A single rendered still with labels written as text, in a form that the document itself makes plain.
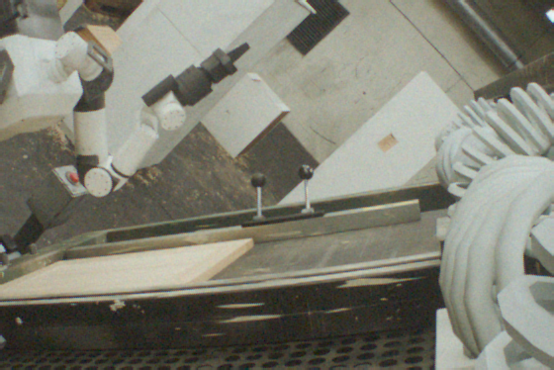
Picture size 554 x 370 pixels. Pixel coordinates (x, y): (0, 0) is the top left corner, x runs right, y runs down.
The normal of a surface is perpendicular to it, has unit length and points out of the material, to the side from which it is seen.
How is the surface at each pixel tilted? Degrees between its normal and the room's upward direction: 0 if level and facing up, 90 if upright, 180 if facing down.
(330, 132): 90
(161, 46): 90
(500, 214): 68
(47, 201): 90
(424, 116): 90
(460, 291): 80
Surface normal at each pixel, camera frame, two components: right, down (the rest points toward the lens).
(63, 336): -0.25, 0.12
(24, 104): 0.59, 0.63
